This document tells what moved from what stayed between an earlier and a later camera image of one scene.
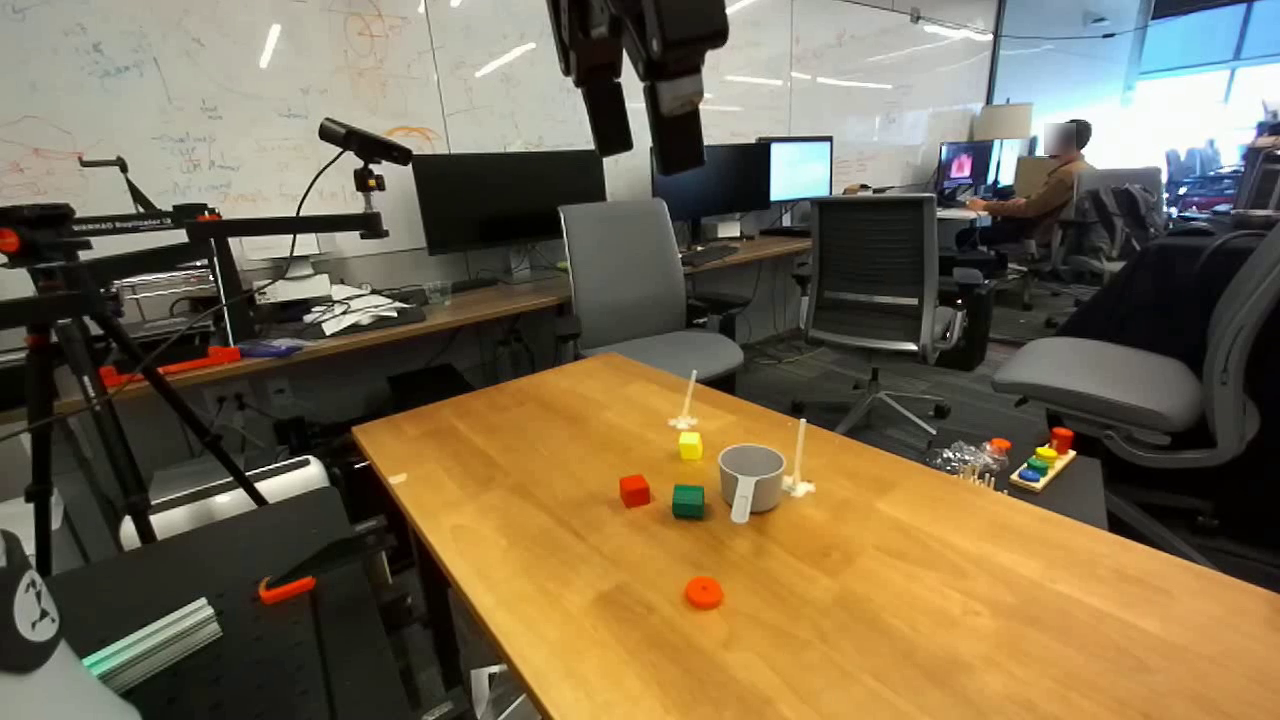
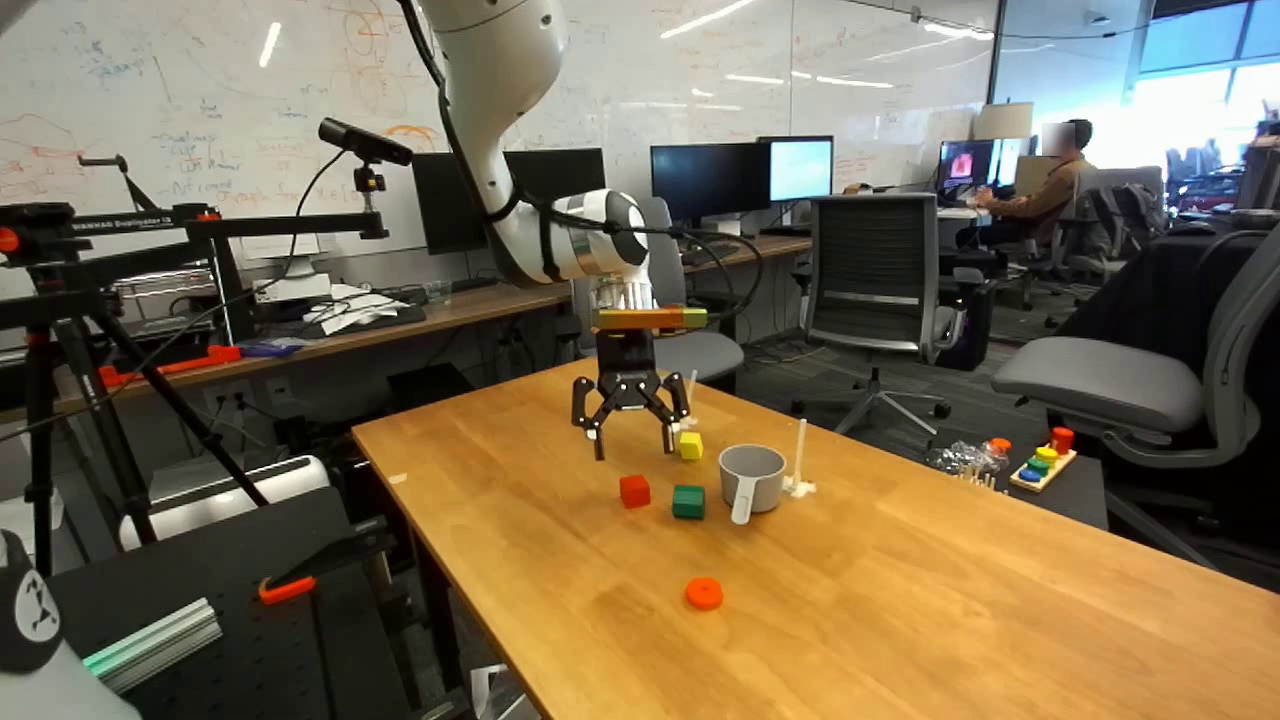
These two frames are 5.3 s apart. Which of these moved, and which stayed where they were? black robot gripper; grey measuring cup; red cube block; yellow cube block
Moved: black robot gripper
Stayed: yellow cube block; grey measuring cup; red cube block
